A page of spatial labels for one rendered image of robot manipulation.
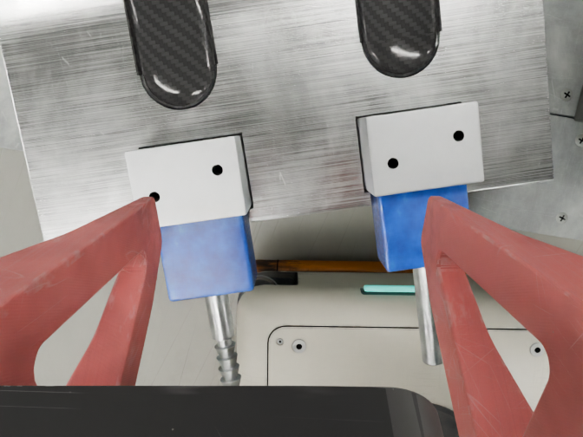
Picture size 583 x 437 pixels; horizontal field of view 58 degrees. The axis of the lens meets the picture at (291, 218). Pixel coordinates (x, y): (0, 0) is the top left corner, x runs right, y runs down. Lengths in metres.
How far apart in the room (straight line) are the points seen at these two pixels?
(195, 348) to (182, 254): 0.98
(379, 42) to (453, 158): 0.07
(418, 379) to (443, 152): 0.74
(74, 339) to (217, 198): 1.08
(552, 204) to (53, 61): 0.29
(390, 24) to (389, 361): 0.73
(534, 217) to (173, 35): 0.23
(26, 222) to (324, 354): 0.71
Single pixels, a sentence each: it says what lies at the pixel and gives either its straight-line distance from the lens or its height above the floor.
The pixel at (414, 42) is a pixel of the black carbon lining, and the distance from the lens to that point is 0.28.
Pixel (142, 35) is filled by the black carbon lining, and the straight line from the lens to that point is 0.28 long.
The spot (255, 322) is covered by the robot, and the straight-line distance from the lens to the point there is 0.90.
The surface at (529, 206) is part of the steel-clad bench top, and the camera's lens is 0.35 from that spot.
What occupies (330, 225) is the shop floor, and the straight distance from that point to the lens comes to 1.14.
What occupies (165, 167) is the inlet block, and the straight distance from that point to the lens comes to 0.24.
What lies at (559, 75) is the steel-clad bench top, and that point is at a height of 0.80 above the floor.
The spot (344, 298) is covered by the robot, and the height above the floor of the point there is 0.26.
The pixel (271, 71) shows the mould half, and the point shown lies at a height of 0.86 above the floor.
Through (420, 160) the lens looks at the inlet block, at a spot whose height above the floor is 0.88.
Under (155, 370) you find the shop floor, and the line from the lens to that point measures 1.28.
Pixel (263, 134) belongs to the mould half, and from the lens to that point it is 0.26.
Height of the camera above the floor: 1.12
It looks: 81 degrees down
